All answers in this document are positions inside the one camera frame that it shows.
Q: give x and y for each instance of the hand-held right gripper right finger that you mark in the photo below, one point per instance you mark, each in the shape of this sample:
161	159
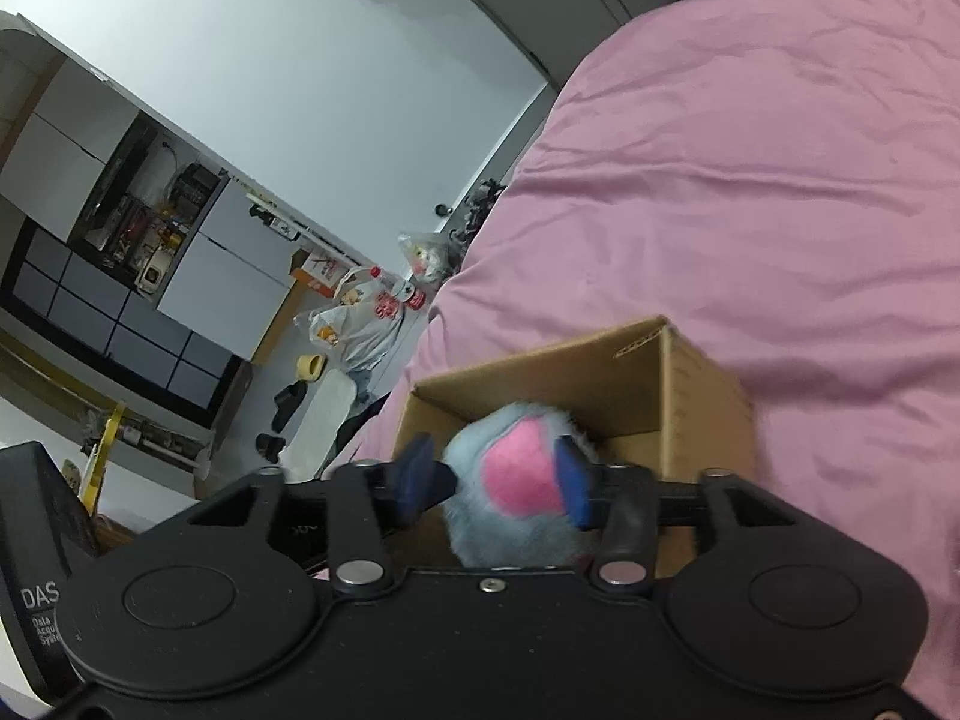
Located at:
574	484

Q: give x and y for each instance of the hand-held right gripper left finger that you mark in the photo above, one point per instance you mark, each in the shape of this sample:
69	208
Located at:
420	481

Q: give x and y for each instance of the grey plush toy pink patch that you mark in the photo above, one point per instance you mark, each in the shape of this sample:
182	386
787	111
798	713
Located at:
517	474

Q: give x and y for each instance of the cardboard box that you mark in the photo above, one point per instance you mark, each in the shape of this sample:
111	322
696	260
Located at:
697	405

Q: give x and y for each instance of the black clothing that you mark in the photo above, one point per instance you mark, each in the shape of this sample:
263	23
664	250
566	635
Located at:
360	427

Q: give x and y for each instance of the yellow plastic stand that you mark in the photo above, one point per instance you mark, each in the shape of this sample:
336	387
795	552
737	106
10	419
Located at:
101	457

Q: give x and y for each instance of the white floor mat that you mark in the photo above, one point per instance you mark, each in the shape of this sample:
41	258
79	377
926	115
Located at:
322	427

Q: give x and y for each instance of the black slipper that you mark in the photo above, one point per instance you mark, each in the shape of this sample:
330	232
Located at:
268	446
289	405

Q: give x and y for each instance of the plastic bag with yellow print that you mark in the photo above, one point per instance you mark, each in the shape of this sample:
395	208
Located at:
360	337

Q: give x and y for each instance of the water bottle with red label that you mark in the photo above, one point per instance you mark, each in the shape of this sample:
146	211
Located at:
409	292

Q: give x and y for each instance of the clear plastic bag of trash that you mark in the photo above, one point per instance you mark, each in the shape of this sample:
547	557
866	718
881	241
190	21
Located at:
424	259

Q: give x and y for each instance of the orange and white carton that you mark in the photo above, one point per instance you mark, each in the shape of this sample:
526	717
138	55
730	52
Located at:
319	274

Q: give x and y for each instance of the grey sneaker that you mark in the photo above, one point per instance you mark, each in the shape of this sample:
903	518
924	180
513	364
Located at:
469	225
487	195

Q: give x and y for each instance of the white and grey cabinet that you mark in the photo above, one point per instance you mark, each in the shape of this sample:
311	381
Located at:
225	277

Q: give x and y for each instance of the shelf of assorted items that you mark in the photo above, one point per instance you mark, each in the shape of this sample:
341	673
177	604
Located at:
157	217

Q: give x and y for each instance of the pink bed sheet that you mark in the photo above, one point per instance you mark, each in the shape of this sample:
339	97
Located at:
750	165

